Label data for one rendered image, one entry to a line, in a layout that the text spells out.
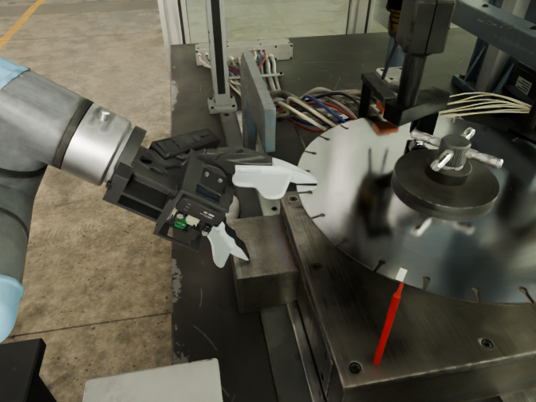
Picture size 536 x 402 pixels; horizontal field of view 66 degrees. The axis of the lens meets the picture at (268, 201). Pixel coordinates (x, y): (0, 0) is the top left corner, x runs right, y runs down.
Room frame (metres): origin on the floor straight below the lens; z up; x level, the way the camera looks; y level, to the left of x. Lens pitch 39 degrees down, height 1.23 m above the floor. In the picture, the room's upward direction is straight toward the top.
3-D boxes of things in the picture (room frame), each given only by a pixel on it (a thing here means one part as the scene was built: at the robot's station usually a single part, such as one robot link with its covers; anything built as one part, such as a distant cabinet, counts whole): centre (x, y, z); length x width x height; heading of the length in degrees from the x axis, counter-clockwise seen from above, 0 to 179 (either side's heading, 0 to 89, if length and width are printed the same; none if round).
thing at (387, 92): (0.57, -0.16, 0.95); 0.10 x 0.03 x 0.07; 10
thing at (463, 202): (0.37, -0.20, 0.96); 0.11 x 0.11 x 0.03
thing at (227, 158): (0.38, 0.04, 0.97); 0.09 x 0.02 x 0.05; 89
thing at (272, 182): (0.36, -0.01, 0.96); 0.09 x 0.06 x 0.03; 89
